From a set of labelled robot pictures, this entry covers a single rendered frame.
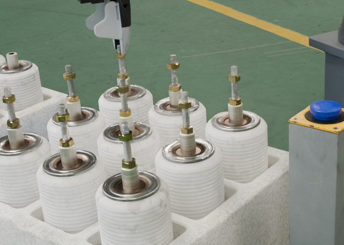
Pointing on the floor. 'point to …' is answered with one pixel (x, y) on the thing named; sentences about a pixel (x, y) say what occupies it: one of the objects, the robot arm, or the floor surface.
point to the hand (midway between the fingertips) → (123, 43)
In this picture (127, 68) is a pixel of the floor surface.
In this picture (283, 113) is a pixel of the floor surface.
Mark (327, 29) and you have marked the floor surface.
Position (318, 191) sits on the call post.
